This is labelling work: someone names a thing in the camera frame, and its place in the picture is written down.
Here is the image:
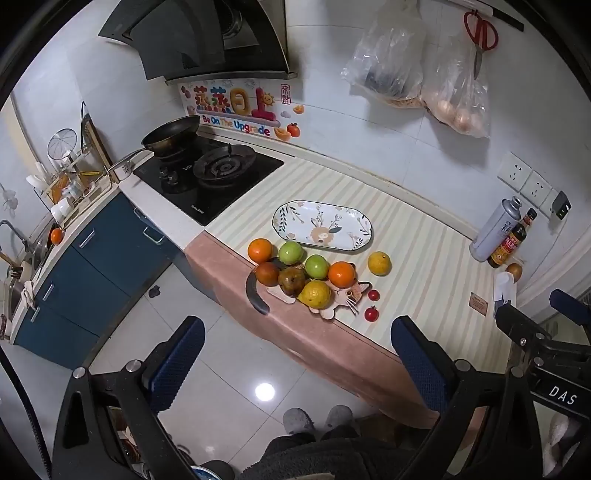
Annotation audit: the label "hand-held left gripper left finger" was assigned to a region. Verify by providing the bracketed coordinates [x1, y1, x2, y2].
[51, 315, 206, 480]

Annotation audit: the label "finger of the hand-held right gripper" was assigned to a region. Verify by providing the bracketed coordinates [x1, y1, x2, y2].
[549, 288, 591, 330]
[495, 302, 561, 347]

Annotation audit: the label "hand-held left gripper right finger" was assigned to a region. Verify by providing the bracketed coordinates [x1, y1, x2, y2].
[390, 315, 548, 480]

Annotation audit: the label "yellow citrus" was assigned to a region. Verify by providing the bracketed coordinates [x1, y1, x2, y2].
[368, 251, 392, 277]
[298, 280, 332, 309]

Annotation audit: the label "red-brown persimmon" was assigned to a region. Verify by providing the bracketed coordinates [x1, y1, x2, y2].
[255, 261, 280, 286]

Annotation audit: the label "dark red apple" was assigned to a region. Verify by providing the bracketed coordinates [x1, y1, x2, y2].
[277, 268, 307, 297]

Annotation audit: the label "green apple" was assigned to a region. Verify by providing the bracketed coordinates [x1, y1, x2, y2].
[278, 241, 304, 265]
[304, 254, 330, 280]

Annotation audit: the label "floral oval plate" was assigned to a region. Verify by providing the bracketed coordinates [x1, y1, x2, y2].
[271, 200, 374, 254]

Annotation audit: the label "person's right forearm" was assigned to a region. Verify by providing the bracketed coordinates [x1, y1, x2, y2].
[545, 411, 587, 477]

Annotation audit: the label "white plastic packet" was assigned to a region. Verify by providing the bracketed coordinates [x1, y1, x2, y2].
[494, 272, 515, 319]

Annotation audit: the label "dark soy sauce bottle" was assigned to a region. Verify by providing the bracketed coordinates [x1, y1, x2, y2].
[487, 209, 539, 269]

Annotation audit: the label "grey slipper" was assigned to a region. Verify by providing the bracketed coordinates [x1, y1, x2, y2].
[325, 405, 355, 430]
[283, 407, 317, 435]

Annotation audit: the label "cat-shaped mat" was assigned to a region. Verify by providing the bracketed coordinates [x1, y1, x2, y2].
[246, 258, 373, 320]

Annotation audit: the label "grey gas canister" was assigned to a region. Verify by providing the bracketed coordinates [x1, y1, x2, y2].
[470, 197, 522, 261]

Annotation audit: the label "black plug adapter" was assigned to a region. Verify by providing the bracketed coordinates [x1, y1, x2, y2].
[551, 191, 572, 220]

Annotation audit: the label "blue kitchen cabinet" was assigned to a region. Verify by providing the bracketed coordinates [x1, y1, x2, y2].
[11, 191, 185, 370]

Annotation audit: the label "person's dark clothing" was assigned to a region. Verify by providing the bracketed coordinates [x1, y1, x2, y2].
[240, 425, 416, 480]

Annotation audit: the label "striped table mat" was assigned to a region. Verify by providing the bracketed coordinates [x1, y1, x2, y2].
[185, 159, 522, 416]

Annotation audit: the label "black gas stove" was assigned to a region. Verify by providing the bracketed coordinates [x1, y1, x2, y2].
[133, 134, 284, 227]

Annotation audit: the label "dish rack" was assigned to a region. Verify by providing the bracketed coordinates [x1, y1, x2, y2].
[25, 102, 114, 222]

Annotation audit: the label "metal faucet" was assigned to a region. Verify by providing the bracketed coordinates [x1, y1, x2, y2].
[0, 219, 31, 259]

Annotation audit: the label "plastic bag with eggs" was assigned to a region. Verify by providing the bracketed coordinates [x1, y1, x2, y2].
[420, 28, 490, 139]

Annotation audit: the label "black frying pan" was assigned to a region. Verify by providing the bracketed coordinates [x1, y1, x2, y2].
[108, 115, 201, 174]

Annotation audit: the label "metal strainer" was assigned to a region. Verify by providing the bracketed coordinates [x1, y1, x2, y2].
[47, 128, 78, 160]

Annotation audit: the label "plastic bag with dark contents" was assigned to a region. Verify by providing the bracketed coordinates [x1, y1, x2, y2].
[341, 0, 426, 109]

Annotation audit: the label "black range hood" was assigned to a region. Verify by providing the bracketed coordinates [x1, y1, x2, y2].
[98, 0, 298, 84]

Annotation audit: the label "white wall socket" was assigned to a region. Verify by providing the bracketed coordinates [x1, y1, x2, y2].
[521, 171, 555, 208]
[498, 151, 534, 192]

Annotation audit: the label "colourful wall sticker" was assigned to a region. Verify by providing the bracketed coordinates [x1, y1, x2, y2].
[178, 83, 305, 141]

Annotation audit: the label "red-handled scissors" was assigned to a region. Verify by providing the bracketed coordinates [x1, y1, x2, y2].
[464, 10, 500, 79]

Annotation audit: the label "black wall rail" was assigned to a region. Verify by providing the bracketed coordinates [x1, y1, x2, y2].
[489, 0, 525, 32]

